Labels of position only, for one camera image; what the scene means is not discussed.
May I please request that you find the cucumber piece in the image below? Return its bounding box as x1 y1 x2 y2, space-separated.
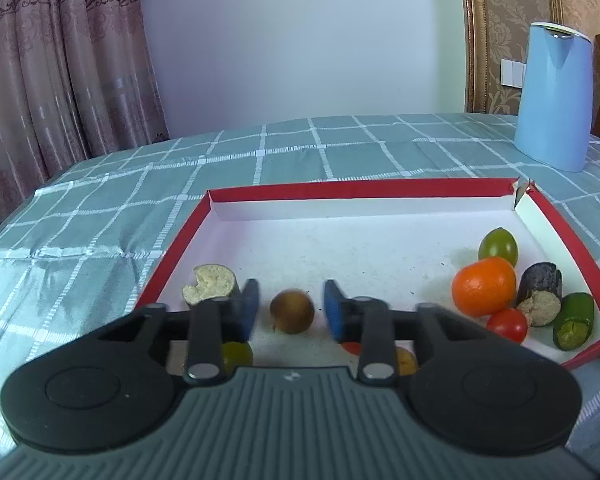
552 292 595 351

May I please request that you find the green checked tablecloth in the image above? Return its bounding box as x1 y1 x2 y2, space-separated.
0 112 600 480

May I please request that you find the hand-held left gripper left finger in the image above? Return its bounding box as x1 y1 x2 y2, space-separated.
97 278 261 387

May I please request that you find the orange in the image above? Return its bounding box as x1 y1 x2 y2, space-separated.
451 256 517 318

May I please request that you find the golden wooden wall frame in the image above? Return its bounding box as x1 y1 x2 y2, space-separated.
457 0 491 114

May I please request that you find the green tomato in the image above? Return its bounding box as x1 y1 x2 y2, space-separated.
221 341 254 378
478 227 519 267

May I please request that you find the dark eggplant chunk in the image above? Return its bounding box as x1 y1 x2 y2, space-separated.
516 262 563 327
182 264 242 308

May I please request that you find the white wall switch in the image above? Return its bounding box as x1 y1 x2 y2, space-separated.
500 58 526 87

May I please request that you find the brown round fruit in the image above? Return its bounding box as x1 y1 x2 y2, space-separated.
394 346 420 377
269 288 315 334

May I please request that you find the brown patterned curtain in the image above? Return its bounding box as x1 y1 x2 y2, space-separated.
0 0 171 241

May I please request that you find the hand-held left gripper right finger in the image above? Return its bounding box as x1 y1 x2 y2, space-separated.
322 279 486 388

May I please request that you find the blue electric kettle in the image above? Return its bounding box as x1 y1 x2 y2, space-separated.
514 21 594 173

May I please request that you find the red cardboard box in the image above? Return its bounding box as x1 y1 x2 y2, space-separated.
136 176 600 372

